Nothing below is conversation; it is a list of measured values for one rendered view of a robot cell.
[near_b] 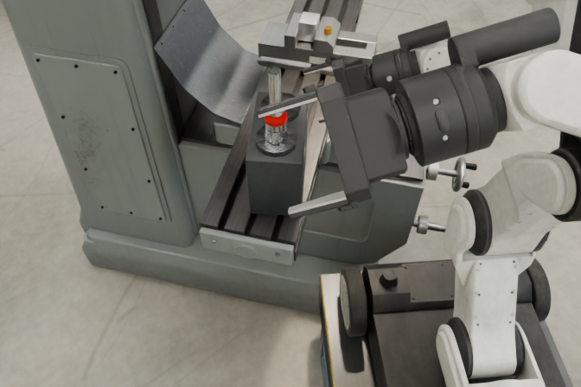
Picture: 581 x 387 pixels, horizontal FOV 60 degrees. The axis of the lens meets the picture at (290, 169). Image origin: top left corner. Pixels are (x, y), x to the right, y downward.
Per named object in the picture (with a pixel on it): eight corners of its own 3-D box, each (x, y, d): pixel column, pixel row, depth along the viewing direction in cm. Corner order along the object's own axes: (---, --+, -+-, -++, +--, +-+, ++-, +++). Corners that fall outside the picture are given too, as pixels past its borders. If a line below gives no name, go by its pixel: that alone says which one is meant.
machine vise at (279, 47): (376, 51, 159) (380, 21, 151) (370, 81, 150) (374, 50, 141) (269, 36, 164) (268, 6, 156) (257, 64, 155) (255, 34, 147)
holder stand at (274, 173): (307, 148, 132) (309, 89, 117) (301, 217, 117) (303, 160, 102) (260, 145, 132) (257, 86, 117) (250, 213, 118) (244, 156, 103)
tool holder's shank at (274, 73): (279, 108, 103) (278, 63, 95) (285, 117, 101) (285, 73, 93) (264, 112, 102) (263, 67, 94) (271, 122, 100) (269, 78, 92)
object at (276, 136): (282, 126, 109) (282, 108, 105) (290, 141, 106) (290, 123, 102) (261, 132, 107) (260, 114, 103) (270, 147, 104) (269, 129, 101)
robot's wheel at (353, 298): (363, 345, 152) (371, 317, 137) (347, 347, 152) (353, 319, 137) (353, 286, 165) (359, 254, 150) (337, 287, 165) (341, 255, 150)
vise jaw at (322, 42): (340, 29, 155) (341, 18, 152) (333, 53, 147) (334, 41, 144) (321, 27, 156) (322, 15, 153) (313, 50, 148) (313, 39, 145)
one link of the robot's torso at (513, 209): (529, 254, 115) (693, 221, 70) (453, 259, 114) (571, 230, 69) (517, 189, 119) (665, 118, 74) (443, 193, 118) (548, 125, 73)
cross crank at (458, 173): (468, 174, 173) (477, 151, 164) (467, 201, 165) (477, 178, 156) (420, 167, 175) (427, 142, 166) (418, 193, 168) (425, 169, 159)
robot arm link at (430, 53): (401, 88, 106) (456, 72, 103) (403, 100, 96) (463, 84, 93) (387, 34, 103) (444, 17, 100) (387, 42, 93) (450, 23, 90)
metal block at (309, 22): (319, 31, 153) (320, 13, 149) (315, 42, 149) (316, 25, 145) (302, 28, 154) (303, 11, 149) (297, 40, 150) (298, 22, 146)
